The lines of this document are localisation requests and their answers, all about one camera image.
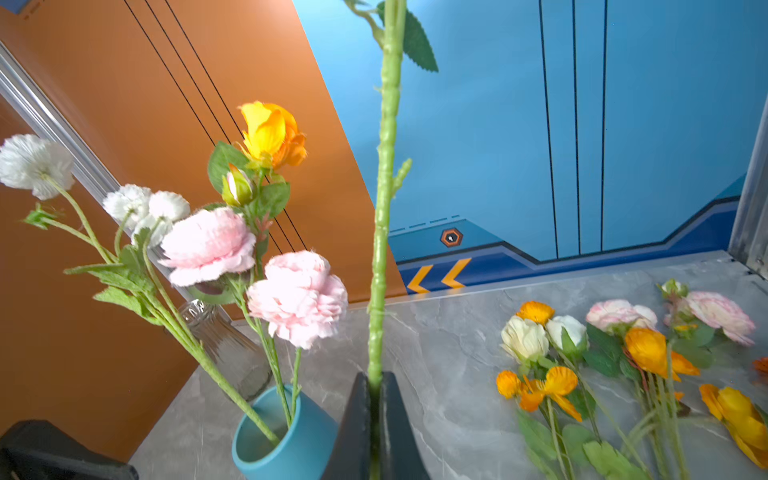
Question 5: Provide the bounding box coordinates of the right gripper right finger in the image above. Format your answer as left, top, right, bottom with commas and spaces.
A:
379, 371, 430, 480

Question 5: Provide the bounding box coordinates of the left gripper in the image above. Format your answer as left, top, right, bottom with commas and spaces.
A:
1, 420, 139, 480

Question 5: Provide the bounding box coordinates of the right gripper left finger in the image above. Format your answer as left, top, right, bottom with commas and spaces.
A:
321, 372, 371, 480

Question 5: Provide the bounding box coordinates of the teal cylindrical vase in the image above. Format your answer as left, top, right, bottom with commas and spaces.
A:
231, 387, 338, 480

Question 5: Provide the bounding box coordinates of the white flower stem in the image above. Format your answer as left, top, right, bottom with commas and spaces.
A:
1, 134, 279, 446

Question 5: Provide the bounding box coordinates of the yellow rose stem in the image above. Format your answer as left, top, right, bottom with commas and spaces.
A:
194, 101, 308, 289

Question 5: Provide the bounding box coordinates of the pink rose spray stem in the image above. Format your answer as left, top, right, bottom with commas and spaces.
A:
345, 0, 439, 479

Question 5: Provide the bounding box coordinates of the clear glass vase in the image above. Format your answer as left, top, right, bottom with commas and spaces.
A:
180, 299, 272, 401

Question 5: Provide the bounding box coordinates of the orange yellow small flower stem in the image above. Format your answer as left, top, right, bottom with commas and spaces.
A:
495, 299, 768, 480

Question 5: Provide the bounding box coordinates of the cream pink rose stem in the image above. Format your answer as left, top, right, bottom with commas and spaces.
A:
500, 279, 758, 480

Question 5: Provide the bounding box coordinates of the orange gerbera stem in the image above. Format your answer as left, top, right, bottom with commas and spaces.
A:
752, 356, 768, 380

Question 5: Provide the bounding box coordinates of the aluminium corner post left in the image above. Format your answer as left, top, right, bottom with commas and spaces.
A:
0, 41, 235, 325

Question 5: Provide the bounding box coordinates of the aluminium corner post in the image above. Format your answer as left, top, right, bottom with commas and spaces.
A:
728, 105, 767, 279
0, 41, 235, 325

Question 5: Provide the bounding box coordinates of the aluminium corner post right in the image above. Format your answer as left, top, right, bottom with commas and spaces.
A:
728, 105, 767, 279

